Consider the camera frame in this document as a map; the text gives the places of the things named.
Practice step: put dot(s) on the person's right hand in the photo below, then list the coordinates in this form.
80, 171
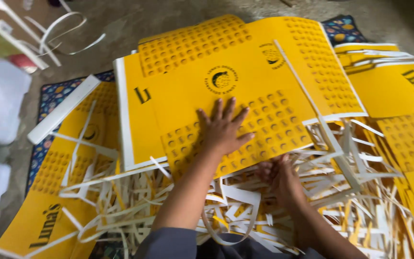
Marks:
280, 181

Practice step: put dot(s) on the person's left hand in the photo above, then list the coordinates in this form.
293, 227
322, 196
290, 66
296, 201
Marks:
223, 136

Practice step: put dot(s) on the person's right fingers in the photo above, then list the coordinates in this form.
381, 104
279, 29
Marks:
271, 169

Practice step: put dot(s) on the yellow printed cardboard sheet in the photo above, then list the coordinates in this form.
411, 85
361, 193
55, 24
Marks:
413, 151
49, 201
257, 72
390, 86
365, 49

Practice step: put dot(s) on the heap of white paper trimmings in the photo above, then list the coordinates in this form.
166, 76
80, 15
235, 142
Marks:
336, 187

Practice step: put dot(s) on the long thin white trim strip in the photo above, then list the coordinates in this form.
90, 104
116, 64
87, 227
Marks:
300, 84

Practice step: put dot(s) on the person's grey clothing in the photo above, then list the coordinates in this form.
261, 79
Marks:
178, 244

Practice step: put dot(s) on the yellow sheets with white edge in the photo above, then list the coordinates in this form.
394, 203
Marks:
140, 118

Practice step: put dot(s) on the flat white cardboard strip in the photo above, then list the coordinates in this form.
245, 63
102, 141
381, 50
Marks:
63, 109

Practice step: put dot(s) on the blue patterned floor mat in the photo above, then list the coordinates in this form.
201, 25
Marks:
50, 97

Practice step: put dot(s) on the curled white paper strips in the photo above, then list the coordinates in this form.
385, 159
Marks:
54, 34

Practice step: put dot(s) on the red object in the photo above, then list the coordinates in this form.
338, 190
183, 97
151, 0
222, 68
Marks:
23, 62

